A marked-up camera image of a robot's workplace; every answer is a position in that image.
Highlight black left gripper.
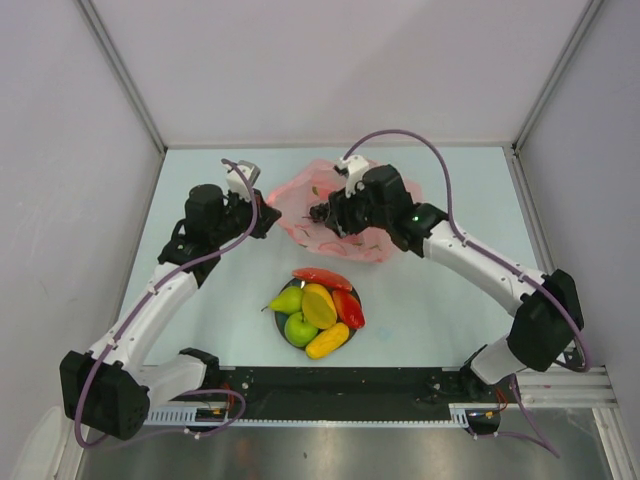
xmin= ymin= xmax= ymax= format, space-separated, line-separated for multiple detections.
xmin=210 ymin=186 xmax=280 ymax=246

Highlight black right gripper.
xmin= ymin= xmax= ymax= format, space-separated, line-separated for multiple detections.
xmin=323 ymin=179 xmax=389 ymax=241

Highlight black fake grapes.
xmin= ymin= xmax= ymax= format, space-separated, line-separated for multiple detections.
xmin=303 ymin=202 xmax=331 ymax=224

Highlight fake watermelon slice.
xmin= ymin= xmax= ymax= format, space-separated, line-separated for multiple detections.
xmin=292 ymin=267 xmax=353 ymax=292

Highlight green fake pear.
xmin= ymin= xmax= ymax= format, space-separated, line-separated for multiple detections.
xmin=262 ymin=286 xmax=304 ymax=315

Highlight orange fake fruit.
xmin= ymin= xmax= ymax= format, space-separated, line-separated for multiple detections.
xmin=301 ymin=293 xmax=337 ymax=330

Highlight dark teal ceramic plate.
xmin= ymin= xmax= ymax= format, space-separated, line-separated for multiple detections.
xmin=273 ymin=278 xmax=360 ymax=350

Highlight red fake fruit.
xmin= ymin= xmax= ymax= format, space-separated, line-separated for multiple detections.
xmin=332 ymin=289 xmax=366 ymax=330

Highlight green fake apple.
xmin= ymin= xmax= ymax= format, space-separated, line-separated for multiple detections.
xmin=284 ymin=312 xmax=319 ymax=348

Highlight yellow fake mango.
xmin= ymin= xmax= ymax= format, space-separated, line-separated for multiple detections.
xmin=305 ymin=322 xmax=350 ymax=360

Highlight yellow fake lemon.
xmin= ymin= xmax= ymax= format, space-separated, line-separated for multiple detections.
xmin=303 ymin=283 xmax=331 ymax=298

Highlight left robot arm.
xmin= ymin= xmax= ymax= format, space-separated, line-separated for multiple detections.
xmin=59 ymin=184 xmax=282 ymax=448

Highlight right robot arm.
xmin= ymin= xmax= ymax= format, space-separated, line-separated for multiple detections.
xmin=309 ymin=165 xmax=584 ymax=401

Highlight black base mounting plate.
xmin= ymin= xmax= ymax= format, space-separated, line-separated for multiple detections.
xmin=201 ymin=366 xmax=516 ymax=422

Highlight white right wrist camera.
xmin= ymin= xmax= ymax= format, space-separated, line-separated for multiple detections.
xmin=334 ymin=155 xmax=371 ymax=198

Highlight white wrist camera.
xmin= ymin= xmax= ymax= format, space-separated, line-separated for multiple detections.
xmin=221 ymin=159 xmax=261 ymax=202
xmin=334 ymin=155 xmax=371 ymax=198

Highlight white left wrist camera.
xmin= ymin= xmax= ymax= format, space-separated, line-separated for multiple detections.
xmin=221 ymin=159 xmax=261 ymax=202

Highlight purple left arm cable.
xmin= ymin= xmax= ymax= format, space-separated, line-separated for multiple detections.
xmin=75 ymin=158 xmax=260 ymax=447

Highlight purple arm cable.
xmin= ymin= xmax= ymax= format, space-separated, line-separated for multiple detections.
xmin=343 ymin=128 xmax=594 ymax=459
xmin=75 ymin=158 xmax=260 ymax=447

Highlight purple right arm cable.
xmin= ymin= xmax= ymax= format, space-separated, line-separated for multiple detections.
xmin=343 ymin=128 xmax=594 ymax=459

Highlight white slotted cable duct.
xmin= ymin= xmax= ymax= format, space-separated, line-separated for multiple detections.
xmin=144 ymin=406 xmax=198 ymax=426

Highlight aluminium frame rail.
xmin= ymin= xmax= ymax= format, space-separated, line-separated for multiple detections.
xmin=516 ymin=367 xmax=617 ymax=408

